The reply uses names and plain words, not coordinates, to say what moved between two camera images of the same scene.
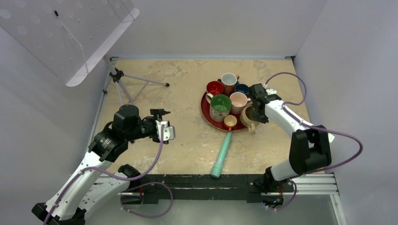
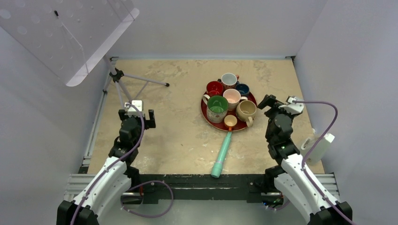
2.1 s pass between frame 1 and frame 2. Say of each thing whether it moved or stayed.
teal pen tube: stayed
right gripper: moved
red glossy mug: stayed
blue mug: stayed
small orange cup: stayed
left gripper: moved
